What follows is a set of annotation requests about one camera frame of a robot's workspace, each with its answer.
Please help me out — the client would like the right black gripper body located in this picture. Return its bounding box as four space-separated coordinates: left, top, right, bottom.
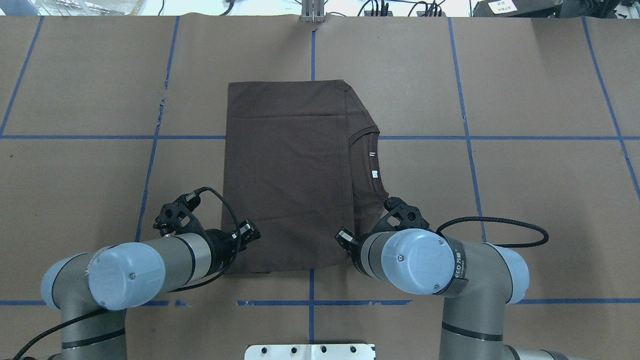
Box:
346 235 373 273

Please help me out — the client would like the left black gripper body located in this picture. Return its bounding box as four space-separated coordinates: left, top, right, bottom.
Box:
205 228 239 276

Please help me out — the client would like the dark brown t-shirt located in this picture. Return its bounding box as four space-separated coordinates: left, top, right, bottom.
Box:
222 79 389 274

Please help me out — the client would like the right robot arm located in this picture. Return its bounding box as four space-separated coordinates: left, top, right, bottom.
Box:
335 228 567 360

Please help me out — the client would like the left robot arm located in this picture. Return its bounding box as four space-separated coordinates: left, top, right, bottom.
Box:
40 220 261 360

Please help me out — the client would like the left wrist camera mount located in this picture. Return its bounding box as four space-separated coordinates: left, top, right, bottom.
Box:
151 192 205 236

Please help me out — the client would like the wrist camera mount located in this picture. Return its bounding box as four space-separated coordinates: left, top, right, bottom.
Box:
151 192 205 236
371 197 432 233

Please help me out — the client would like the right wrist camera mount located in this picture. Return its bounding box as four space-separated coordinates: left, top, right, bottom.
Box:
371 197 432 233

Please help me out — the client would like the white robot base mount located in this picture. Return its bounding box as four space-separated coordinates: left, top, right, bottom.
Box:
244 342 377 360

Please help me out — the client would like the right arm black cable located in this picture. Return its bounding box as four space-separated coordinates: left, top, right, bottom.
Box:
436 216 550 249

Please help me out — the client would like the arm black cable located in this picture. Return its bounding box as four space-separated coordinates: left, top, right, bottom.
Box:
10 186 243 360
436 216 550 249

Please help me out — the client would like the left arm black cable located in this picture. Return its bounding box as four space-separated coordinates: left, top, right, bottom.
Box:
10 186 243 360

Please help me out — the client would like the aluminium frame post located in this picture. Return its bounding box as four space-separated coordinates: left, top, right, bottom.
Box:
297 0 326 23

